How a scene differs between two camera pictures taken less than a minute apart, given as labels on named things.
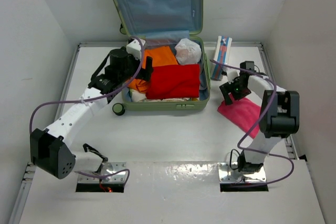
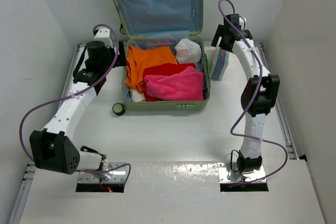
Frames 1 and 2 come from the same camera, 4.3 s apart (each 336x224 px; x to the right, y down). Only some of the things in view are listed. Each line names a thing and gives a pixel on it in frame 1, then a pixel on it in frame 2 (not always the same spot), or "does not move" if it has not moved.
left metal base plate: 108,168 does not move
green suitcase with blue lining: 161,8 does not move
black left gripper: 144,73 -> 119,60
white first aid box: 222,54 does not move
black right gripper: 226,89 -> 220,32
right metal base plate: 228,175 does not move
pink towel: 243,113 -> 186,85
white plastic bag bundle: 188,52 does not move
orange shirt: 161,56 does not move
